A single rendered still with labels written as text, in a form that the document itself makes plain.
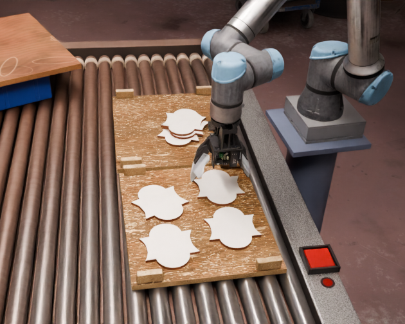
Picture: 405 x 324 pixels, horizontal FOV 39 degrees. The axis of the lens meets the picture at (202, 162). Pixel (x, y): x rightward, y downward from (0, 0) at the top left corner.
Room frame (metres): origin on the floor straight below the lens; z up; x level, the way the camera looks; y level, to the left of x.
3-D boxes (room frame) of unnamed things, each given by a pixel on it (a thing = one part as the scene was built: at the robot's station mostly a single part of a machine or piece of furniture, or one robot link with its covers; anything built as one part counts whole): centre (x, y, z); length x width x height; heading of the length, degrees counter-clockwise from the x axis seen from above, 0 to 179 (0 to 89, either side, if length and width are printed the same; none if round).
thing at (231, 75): (1.17, -0.05, 1.27); 0.09 x 0.08 x 0.11; 131
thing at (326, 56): (1.63, -0.38, 1.10); 0.13 x 0.12 x 0.14; 41
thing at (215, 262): (1.08, 0.01, 0.93); 0.41 x 0.35 x 0.02; 12
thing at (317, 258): (0.96, -0.28, 0.92); 0.06 x 0.06 x 0.01; 10
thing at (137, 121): (1.49, 0.10, 0.93); 0.41 x 0.35 x 0.02; 11
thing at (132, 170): (1.24, 0.18, 0.95); 0.06 x 0.02 x 0.03; 102
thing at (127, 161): (1.27, 0.20, 0.95); 0.06 x 0.02 x 0.03; 101
